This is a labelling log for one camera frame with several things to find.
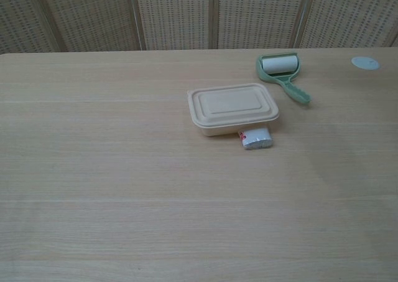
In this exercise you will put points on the beige lunch box base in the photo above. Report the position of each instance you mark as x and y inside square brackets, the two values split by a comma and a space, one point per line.
[214, 131]

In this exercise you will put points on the beige lidded food container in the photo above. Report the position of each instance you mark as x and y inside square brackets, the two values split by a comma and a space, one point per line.
[230, 104]

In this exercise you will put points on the woven folding screen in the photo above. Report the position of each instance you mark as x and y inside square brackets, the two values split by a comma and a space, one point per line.
[174, 14]

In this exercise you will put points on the white round table cap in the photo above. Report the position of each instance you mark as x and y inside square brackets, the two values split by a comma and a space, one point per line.
[365, 62]

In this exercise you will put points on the green lint roller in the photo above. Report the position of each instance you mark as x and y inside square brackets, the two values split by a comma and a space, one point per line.
[280, 65]

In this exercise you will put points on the white tissue pack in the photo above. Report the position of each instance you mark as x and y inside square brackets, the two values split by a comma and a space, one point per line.
[256, 140]

